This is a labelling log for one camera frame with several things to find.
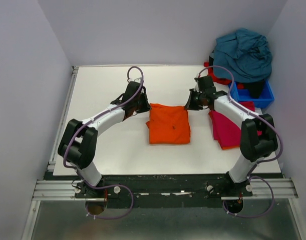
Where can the teal crumpled t shirt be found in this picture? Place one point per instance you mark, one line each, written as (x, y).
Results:
(244, 40)

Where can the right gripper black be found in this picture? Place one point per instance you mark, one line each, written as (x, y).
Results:
(191, 99)

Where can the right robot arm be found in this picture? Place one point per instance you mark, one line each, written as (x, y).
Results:
(258, 136)

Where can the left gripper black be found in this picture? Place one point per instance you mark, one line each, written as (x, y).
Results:
(144, 100)

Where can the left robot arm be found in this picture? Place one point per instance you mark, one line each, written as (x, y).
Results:
(78, 144)

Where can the blue plastic bin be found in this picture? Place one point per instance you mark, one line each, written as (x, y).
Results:
(259, 93)

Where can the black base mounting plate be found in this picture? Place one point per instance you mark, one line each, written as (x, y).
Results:
(165, 191)

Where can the folded magenta t shirt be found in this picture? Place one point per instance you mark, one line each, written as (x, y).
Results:
(225, 130)

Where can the red crumpled t shirt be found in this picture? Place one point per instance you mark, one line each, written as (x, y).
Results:
(223, 81)

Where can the aluminium extrusion rail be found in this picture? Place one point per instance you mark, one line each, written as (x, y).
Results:
(61, 190)

